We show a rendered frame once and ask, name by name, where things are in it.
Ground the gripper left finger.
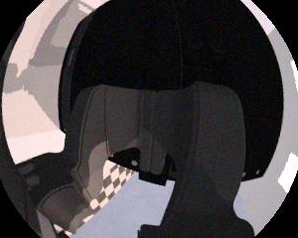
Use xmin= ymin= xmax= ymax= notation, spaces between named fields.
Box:
xmin=16 ymin=84 xmax=156 ymax=234

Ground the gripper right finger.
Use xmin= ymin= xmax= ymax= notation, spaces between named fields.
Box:
xmin=137 ymin=81 xmax=255 ymax=238

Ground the black server rack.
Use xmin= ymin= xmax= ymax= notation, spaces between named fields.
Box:
xmin=58 ymin=0 xmax=284 ymax=181

